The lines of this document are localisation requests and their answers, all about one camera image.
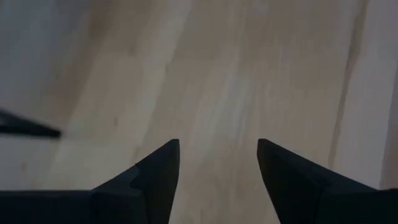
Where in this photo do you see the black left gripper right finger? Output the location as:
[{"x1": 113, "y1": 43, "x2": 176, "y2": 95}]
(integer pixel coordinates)
[{"x1": 257, "y1": 138, "x2": 398, "y2": 224}]

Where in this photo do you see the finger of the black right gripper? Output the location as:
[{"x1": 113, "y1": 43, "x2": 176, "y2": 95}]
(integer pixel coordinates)
[{"x1": 0, "y1": 108, "x2": 62, "y2": 138}]

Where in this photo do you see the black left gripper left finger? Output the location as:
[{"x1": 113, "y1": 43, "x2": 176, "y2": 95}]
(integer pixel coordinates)
[{"x1": 0, "y1": 139, "x2": 180, "y2": 224}]

